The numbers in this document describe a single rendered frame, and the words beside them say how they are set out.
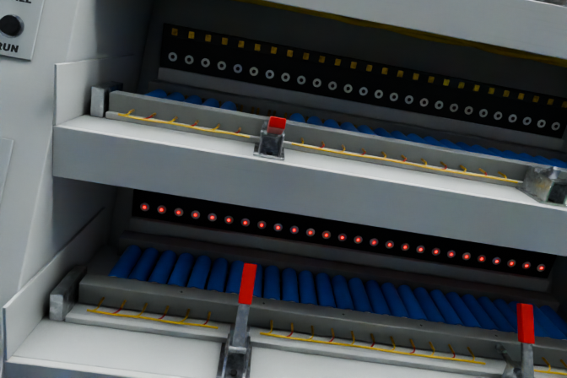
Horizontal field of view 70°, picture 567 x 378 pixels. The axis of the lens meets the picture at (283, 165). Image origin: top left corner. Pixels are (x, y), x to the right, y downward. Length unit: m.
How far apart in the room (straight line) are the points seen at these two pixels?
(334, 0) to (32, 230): 0.33
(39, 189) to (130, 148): 0.08
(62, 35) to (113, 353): 0.27
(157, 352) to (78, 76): 0.25
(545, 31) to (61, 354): 0.52
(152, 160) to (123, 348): 0.16
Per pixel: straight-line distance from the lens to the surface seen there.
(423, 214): 0.39
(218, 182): 0.36
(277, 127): 0.30
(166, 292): 0.43
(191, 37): 0.54
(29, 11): 0.42
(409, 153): 0.43
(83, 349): 0.41
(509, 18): 0.46
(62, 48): 0.40
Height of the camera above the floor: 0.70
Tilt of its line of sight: 5 degrees up
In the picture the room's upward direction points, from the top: 9 degrees clockwise
